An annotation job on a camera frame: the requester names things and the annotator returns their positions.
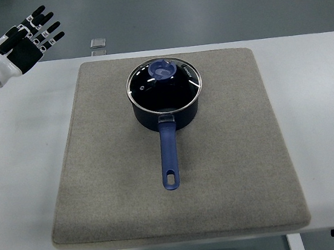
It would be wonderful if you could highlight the glass pot lid blue knob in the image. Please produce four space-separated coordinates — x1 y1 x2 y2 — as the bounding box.
126 57 202 113

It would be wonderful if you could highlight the silver floor socket plate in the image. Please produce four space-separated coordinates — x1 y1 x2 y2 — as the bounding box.
90 38 106 49

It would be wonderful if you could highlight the white table leg right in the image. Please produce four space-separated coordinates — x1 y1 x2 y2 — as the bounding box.
286 233 306 250

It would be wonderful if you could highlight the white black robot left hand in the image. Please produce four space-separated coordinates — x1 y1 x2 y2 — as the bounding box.
0 5 65 82

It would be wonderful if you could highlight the beige fabric mat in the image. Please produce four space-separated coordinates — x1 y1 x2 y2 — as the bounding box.
52 48 311 248

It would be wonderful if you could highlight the dark blue saucepan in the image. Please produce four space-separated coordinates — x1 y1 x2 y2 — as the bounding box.
131 96 198 191

